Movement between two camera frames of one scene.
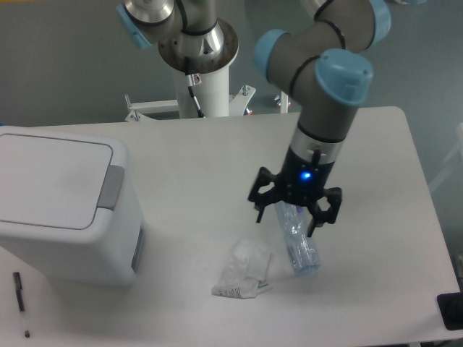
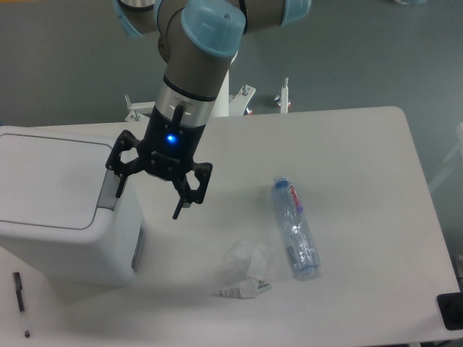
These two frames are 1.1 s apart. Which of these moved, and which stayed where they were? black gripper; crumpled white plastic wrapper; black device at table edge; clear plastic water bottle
Moved: black gripper
Stayed: crumpled white plastic wrapper; clear plastic water bottle; black device at table edge
